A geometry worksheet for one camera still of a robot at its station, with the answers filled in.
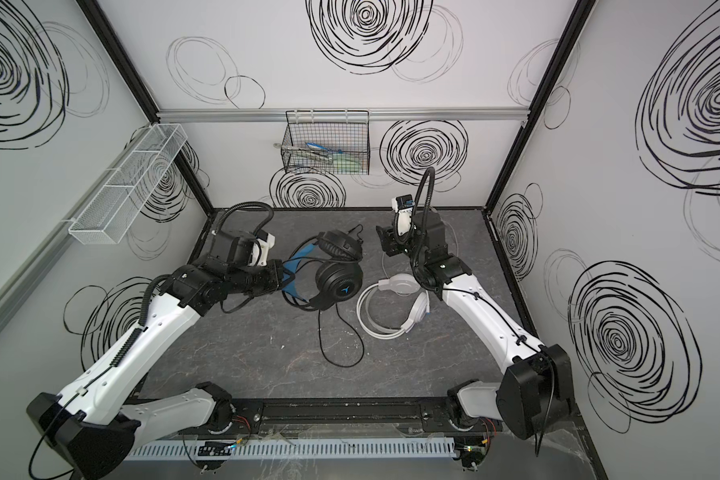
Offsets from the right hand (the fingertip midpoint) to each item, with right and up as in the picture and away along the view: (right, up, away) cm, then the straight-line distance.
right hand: (382, 223), depth 78 cm
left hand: (-21, -13, -6) cm, 25 cm away
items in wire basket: (-12, +19, +9) cm, 24 cm away
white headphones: (+8, -18, +13) cm, 24 cm away
